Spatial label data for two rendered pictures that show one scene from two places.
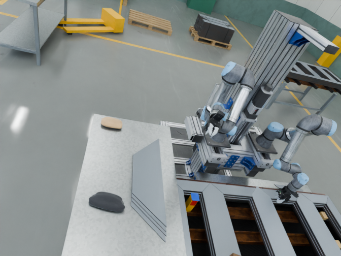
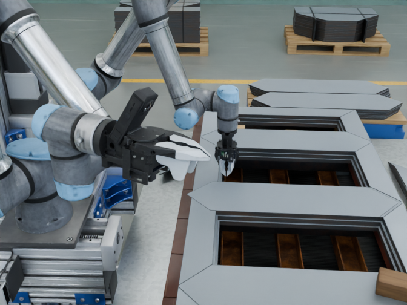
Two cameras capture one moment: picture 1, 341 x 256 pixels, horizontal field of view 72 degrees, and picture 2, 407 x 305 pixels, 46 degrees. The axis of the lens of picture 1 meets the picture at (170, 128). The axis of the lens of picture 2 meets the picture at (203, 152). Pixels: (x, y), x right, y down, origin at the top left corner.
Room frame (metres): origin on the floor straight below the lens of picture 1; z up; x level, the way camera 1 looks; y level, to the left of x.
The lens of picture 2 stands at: (0.81, 0.39, 1.85)
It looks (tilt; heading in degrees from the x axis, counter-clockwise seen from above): 30 degrees down; 294
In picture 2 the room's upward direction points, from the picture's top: straight up
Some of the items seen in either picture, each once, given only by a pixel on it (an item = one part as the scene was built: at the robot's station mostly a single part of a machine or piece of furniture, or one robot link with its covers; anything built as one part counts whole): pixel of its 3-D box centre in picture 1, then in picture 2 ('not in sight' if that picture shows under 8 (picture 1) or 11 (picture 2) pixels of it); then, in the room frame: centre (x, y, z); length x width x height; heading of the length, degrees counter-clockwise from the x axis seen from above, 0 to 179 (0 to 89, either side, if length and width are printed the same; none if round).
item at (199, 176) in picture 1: (258, 188); (162, 205); (1.63, -1.02, 0.67); 1.30 x 0.20 x 0.03; 110
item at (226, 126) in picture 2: (293, 187); (228, 123); (1.35, -1.04, 1.09); 0.08 x 0.08 x 0.05
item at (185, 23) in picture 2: not in sight; (160, 25); (3.72, -4.84, 0.26); 1.20 x 0.80 x 0.53; 24
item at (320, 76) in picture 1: (296, 87); not in sight; (5.26, -2.26, 0.46); 1.66 x 0.84 x 0.91; 114
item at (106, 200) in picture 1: (107, 201); not in sight; (0.67, 0.16, 1.07); 0.20 x 0.10 x 0.03; 99
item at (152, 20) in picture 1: (150, 22); not in sight; (6.67, 1.67, 0.07); 1.20 x 0.80 x 0.14; 109
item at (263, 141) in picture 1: (266, 139); not in sight; (1.83, -0.86, 1.09); 0.15 x 0.15 x 0.10
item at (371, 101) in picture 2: not in sight; (321, 97); (1.19, -2.05, 0.82); 0.80 x 0.40 x 0.06; 20
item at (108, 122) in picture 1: (111, 122); not in sight; (1.25, 0.41, 1.07); 0.16 x 0.10 x 0.04; 101
